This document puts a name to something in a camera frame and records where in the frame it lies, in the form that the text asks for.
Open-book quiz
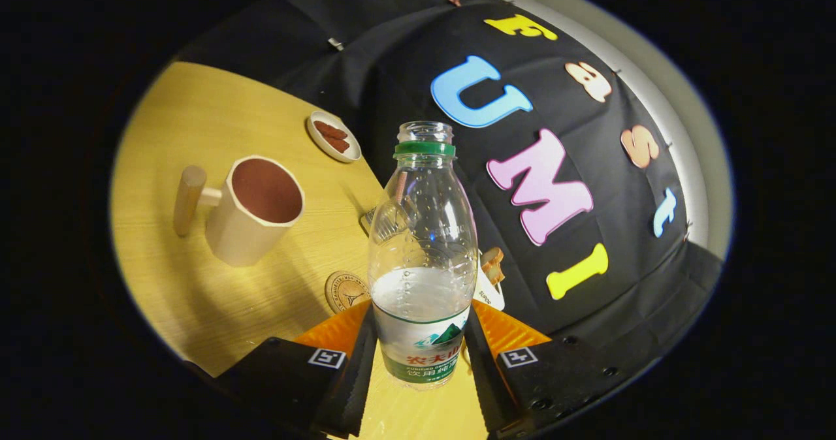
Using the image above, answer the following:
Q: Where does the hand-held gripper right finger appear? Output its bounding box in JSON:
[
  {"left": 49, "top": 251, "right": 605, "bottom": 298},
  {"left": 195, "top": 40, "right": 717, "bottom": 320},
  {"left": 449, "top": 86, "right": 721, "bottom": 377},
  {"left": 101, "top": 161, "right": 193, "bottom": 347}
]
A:
[{"left": 465, "top": 300, "right": 644, "bottom": 439}]

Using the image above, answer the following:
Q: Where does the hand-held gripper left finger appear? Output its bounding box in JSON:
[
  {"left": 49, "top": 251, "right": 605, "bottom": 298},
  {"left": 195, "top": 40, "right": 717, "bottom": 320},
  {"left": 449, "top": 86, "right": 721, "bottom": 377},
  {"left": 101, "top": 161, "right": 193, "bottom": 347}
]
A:
[{"left": 212, "top": 300, "right": 378, "bottom": 439}]

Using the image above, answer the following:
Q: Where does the round wooden coaster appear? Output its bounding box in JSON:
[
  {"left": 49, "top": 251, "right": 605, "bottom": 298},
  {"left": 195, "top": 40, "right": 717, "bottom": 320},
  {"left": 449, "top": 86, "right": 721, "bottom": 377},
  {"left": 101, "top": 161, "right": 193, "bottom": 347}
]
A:
[{"left": 325, "top": 271, "right": 372, "bottom": 315}]

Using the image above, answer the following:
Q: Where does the clear plastic juice bottle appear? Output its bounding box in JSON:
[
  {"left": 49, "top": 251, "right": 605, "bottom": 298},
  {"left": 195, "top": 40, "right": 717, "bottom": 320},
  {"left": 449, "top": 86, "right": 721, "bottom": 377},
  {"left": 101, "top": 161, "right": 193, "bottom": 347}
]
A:
[{"left": 367, "top": 121, "right": 479, "bottom": 390}]

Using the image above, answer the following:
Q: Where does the beige cup with wooden handle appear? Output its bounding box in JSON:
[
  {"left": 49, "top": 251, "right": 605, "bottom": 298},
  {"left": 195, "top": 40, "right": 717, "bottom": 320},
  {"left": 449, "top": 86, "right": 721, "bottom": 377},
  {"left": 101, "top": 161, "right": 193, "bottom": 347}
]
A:
[{"left": 173, "top": 155, "right": 306, "bottom": 268}]

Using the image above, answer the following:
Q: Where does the small clear glass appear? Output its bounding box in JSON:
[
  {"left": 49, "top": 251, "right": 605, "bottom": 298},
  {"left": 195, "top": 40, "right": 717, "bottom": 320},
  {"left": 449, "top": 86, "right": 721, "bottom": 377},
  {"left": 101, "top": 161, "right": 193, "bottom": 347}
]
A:
[{"left": 360, "top": 202, "right": 409, "bottom": 244}]

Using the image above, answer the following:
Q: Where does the wooden table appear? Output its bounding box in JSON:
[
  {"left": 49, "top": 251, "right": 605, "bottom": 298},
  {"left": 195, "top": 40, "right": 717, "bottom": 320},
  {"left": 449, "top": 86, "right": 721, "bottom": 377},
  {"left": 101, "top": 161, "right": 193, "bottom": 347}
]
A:
[{"left": 110, "top": 61, "right": 490, "bottom": 440}]

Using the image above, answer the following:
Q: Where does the round white plate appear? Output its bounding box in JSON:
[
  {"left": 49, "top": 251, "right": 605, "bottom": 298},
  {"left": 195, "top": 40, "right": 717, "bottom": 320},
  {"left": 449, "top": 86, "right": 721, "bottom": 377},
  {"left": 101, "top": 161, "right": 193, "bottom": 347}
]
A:
[{"left": 307, "top": 110, "right": 362, "bottom": 164}]

